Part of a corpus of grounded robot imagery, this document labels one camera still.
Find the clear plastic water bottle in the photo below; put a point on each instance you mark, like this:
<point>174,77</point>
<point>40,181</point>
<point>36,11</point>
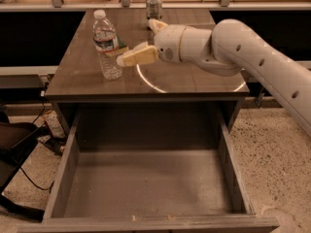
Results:
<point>106,42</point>

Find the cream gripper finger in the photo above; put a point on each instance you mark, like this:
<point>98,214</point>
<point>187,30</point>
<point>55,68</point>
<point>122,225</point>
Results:
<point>156,25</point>
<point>146,55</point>

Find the green yellow sponge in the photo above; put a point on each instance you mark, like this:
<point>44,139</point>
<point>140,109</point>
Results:
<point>123,47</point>

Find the silver soda can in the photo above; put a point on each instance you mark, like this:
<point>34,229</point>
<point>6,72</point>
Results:
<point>154,9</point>

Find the open grey top drawer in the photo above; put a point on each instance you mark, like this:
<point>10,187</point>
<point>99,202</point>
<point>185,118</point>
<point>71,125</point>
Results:
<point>163,168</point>

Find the dark chair at left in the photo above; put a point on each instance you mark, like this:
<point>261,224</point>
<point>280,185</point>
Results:
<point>17,141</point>

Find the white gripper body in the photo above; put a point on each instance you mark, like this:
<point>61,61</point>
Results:
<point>168,43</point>

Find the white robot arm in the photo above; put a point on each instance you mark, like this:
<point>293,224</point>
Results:
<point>225,50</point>

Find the grey drawer cabinet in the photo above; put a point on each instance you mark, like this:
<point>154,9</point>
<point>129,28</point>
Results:
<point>78,80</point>

